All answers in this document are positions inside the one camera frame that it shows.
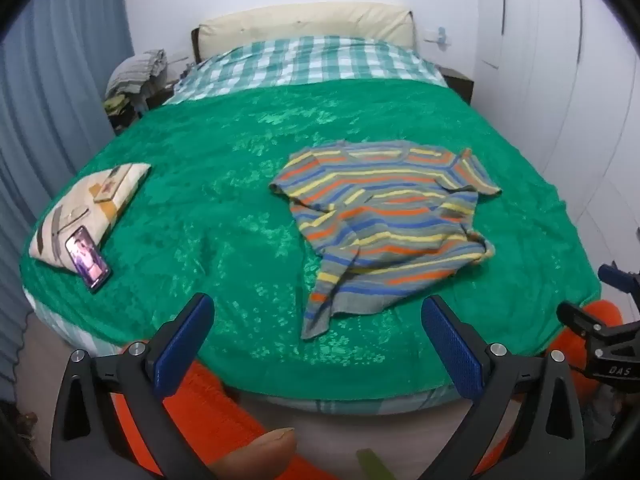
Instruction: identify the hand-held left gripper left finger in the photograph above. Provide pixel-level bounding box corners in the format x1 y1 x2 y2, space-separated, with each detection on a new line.
50 292 216 480

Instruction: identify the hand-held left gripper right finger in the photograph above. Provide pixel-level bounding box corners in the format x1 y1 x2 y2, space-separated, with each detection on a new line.
415 295 586 480

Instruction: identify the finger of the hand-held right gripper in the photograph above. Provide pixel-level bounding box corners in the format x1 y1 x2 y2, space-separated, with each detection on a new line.
556 301 607 345
598 262 640 295

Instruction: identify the striped knit shirt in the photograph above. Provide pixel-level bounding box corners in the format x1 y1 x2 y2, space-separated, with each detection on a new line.
269 139 502 341

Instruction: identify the pile of clothes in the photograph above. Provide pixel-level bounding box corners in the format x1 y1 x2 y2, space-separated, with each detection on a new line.
104 49 168 117

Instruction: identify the person's left hand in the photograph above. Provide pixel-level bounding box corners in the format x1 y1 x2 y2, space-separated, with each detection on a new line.
207 427 298 480

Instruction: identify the smartphone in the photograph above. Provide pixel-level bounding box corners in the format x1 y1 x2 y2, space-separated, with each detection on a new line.
65 226 113 293

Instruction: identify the light green strip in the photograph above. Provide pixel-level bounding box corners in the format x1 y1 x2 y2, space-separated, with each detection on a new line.
356 449 397 480

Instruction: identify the green plush blanket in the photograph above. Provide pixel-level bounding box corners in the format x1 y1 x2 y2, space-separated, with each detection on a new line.
19 80 603 403

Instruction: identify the patterned cream pillow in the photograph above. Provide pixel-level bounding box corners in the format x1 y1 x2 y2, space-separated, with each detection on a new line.
29 162 152 277

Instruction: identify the white wardrobe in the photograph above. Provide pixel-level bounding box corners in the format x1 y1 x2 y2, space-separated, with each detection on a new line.
475 0 640 281

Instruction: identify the dark nightstand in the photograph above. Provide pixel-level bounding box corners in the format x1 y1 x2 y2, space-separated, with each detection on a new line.
107 85 177 135
437 66 475 107

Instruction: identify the blue curtain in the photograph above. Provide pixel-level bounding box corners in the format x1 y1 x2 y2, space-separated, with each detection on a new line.
0 0 136 391

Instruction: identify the green checkered bedsheet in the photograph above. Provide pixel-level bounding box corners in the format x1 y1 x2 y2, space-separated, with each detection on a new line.
22 36 473 415

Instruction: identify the wall socket with blue plug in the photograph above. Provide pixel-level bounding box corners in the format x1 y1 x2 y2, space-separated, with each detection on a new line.
424 25 452 50

